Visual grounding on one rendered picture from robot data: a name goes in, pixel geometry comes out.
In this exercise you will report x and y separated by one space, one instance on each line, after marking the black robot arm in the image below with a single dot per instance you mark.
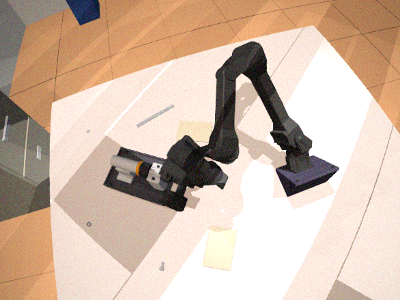
187 156

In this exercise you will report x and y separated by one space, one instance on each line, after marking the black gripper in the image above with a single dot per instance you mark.
176 200

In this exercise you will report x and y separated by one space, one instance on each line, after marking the grey metal rod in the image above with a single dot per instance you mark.
154 116

